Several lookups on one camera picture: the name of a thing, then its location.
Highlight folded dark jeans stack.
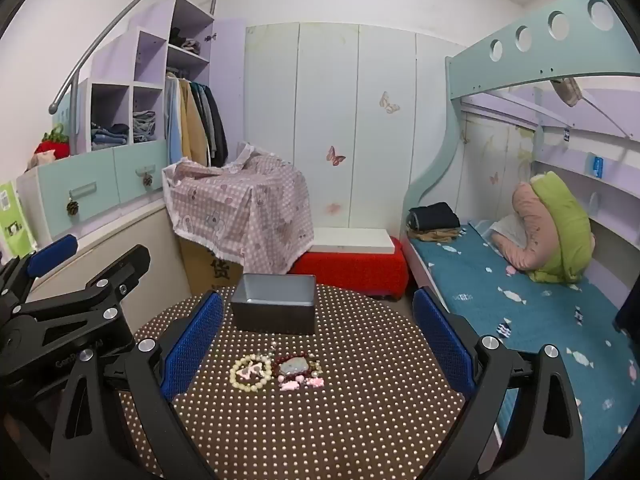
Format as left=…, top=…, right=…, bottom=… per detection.
left=91, top=122, right=131, bottom=151

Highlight pink checked cloth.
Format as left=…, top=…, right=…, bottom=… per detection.
left=162, top=141, right=315, bottom=275

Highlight beige cabinet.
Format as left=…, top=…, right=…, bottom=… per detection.
left=25, top=195, right=193, bottom=341

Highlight pink quilt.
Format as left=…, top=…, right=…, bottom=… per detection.
left=511, top=182, right=556, bottom=271

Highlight cream bead bracelet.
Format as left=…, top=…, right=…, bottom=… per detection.
left=229, top=354, right=273, bottom=392

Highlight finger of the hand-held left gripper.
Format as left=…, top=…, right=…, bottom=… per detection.
left=10, top=245, right=152, bottom=328
left=0, top=234, right=79, bottom=311

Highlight red bead bracelet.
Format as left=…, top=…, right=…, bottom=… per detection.
left=272, top=355, right=321, bottom=386

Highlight tan hanging coat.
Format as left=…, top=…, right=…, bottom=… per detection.
left=177, top=79, right=211, bottom=166

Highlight white pillow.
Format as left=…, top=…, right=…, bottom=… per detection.
left=489, top=214, right=526, bottom=248

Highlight brown polka-dot tablecloth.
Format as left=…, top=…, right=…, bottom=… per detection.
left=117, top=284, right=506, bottom=480

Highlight dark teal hanging jacket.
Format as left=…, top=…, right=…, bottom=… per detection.
left=195, top=82, right=217, bottom=161

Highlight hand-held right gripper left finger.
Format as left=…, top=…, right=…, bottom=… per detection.
left=48, top=291, right=224, bottom=480

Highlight strawberry plush toy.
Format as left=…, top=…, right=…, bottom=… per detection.
left=34, top=124, right=71, bottom=161

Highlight white board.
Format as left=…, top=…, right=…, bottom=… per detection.
left=310, top=227, right=393, bottom=255

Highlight dark grey storage box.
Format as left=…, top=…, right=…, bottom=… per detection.
left=230, top=274, right=317, bottom=336

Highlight folded dark clothes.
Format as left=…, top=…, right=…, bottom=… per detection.
left=407, top=202, right=461, bottom=231

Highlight dark navy cloth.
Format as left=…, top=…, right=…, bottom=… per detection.
left=614, top=275, right=640, bottom=333

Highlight purple stair shelf cabinet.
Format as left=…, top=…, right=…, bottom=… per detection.
left=15, top=0, right=246, bottom=241

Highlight folded tan clothes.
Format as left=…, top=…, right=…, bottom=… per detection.
left=407, top=227, right=466, bottom=242

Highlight light blue hanging shirt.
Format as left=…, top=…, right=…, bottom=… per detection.
left=165, top=74, right=183, bottom=166

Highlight teal drawer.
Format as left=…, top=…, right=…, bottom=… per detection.
left=37, top=160, right=123, bottom=238
left=114, top=140, right=168, bottom=205

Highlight grey hanging pouch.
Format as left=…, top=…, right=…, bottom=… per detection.
left=550, top=77, right=583, bottom=108

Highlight folded light denim clothes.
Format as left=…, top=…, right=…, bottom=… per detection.
left=132, top=111, right=157, bottom=143

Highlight grey metal handrail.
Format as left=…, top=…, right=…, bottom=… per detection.
left=48, top=0, right=224, bottom=116

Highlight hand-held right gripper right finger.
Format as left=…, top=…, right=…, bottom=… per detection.
left=412, top=287, right=586, bottom=480

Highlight teal bunk bed frame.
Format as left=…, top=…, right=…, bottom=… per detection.
left=400, top=0, right=640, bottom=480

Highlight green paper bag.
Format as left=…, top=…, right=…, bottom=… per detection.
left=0, top=180, right=38, bottom=261

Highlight white wardrobe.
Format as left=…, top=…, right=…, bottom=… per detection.
left=243, top=22, right=453, bottom=233

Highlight cardboard box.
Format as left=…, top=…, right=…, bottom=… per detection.
left=179, top=237, right=246, bottom=301

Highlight blue printed bed sheet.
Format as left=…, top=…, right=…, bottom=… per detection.
left=407, top=220, right=640, bottom=480

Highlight black hanging jacket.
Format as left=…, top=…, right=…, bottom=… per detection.
left=205, top=85, right=229, bottom=167

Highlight pink and green pillow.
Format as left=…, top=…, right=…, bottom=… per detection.
left=530, top=171, right=596, bottom=283

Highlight dark clothes pile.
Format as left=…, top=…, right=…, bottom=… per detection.
left=168, top=27, right=203, bottom=56

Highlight red stool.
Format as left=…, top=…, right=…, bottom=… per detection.
left=290, top=237, right=408, bottom=301

